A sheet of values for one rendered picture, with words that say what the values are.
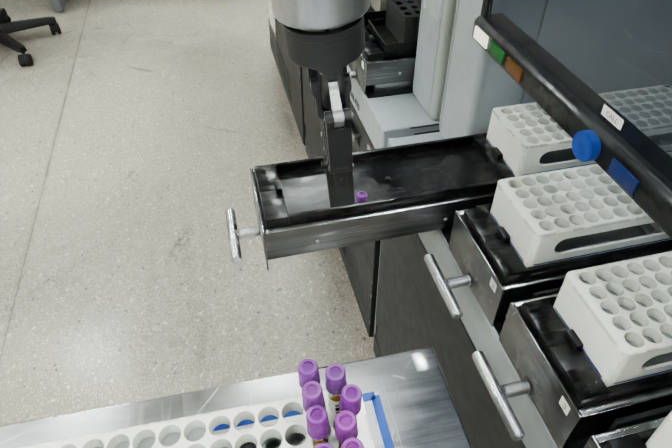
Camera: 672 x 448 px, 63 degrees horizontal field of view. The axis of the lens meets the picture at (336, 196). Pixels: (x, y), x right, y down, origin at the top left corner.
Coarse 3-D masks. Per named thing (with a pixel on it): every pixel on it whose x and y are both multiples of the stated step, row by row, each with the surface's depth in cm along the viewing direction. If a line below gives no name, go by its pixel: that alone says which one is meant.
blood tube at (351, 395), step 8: (352, 384) 38; (344, 392) 38; (352, 392) 38; (360, 392) 38; (344, 400) 38; (352, 400) 38; (360, 400) 38; (344, 408) 38; (352, 408) 38; (360, 408) 39
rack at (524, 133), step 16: (496, 112) 78; (512, 112) 79; (528, 112) 78; (544, 112) 79; (496, 128) 78; (512, 128) 75; (528, 128) 75; (544, 128) 76; (560, 128) 77; (496, 144) 79; (512, 144) 75; (528, 144) 72; (544, 144) 72; (560, 144) 73; (512, 160) 75; (528, 160) 74; (544, 160) 79; (560, 160) 79; (576, 160) 76
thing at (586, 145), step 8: (576, 136) 53; (584, 136) 52; (592, 136) 51; (576, 144) 53; (584, 144) 52; (592, 144) 51; (600, 144) 51; (576, 152) 53; (584, 152) 52; (592, 152) 51; (584, 160) 52; (592, 160) 53
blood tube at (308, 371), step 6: (306, 360) 40; (312, 360) 40; (300, 366) 40; (306, 366) 40; (312, 366) 40; (300, 372) 39; (306, 372) 39; (312, 372) 39; (318, 372) 40; (300, 378) 40; (306, 378) 39; (312, 378) 39; (318, 378) 40; (300, 384) 40
